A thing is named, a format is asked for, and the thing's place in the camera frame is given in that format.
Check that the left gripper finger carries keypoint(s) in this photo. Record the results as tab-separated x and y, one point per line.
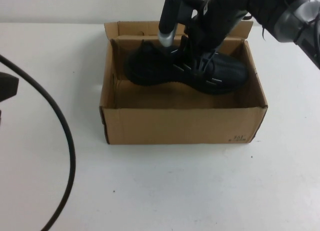
8	86

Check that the grey right camera mount bracket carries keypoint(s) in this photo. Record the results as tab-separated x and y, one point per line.
185	8

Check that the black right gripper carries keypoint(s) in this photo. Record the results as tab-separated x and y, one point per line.
217	18

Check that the right wrist camera silver tip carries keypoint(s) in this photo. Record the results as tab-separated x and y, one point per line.
167	21

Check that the black lace-up sneaker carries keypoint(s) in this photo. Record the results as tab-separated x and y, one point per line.
225	71

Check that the brown cardboard shoe box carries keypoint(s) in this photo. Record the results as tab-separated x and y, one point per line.
175	126

